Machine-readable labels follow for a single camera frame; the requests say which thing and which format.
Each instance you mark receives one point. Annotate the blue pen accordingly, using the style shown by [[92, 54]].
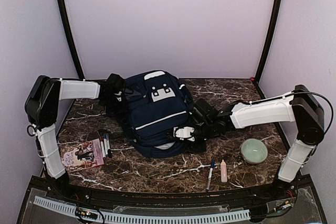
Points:
[[210, 175]]

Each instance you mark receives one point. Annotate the pink highlighter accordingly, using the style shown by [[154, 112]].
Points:
[[223, 170]]

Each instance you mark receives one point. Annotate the navy blue student backpack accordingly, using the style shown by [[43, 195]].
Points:
[[157, 102]]

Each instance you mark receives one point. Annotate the left black frame post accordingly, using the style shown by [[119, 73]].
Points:
[[70, 39]]

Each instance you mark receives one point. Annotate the red cap marker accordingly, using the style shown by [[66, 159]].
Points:
[[102, 147]]

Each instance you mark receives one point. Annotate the blue cap marker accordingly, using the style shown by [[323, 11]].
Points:
[[105, 145]]

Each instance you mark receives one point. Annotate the white slotted cable duct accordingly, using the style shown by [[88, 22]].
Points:
[[139, 215]]

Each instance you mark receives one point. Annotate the right black frame post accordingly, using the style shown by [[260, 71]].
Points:
[[268, 40]]

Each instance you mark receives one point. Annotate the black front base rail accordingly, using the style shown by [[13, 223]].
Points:
[[96, 194]]

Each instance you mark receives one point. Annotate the pink cover book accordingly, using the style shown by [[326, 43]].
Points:
[[82, 156]]

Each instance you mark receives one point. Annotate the near green ceramic bowl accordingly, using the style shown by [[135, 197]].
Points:
[[254, 151]]

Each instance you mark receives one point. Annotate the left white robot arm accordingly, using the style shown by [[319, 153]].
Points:
[[42, 105]]

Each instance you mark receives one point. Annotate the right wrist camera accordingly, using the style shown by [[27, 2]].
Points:
[[184, 133]]

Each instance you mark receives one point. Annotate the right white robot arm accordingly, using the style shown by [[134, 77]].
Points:
[[299, 106]]

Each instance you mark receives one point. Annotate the black frame post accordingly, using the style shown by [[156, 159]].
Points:
[[70, 39], [268, 40]]

